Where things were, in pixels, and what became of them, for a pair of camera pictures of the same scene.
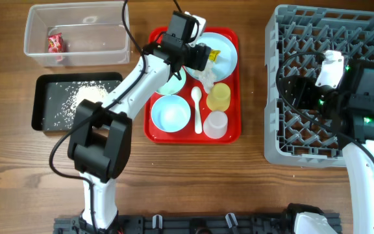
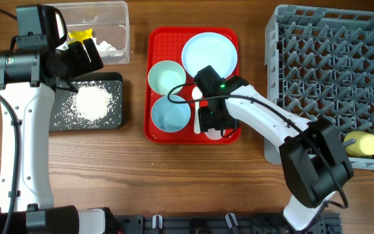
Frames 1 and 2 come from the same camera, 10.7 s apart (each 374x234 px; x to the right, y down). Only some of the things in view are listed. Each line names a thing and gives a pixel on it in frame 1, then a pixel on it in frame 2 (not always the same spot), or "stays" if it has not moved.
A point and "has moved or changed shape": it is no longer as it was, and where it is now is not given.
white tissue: (207, 76) has moved or changed shape
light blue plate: (226, 62) stays
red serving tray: (204, 106) stays
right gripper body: (310, 96) -> (209, 119)
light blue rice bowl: (171, 113) stays
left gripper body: (201, 56) -> (77, 55)
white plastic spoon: (197, 94) stays
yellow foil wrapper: (213, 54) -> (79, 36)
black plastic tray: (55, 96) stays
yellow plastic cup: (219, 98) has moved or changed shape
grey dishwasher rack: (291, 137) stays
